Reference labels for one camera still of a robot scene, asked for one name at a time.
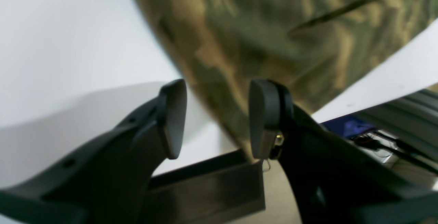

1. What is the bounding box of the grey aluminium frame rail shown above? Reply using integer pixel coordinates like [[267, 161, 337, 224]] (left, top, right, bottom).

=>
[[354, 89, 438, 162]]

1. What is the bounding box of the blue box under table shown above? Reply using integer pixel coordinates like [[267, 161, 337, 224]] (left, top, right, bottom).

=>
[[322, 115, 377, 139]]

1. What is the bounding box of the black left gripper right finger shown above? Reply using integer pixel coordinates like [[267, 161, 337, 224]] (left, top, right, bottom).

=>
[[249, 79, 437, 224]]

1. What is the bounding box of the camouflage t-shirt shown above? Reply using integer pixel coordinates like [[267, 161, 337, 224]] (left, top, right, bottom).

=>
[[135, 0, 437, 162]]

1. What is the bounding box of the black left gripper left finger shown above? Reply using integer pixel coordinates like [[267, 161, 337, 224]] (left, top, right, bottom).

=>
[[0, 79, 187, 224]]

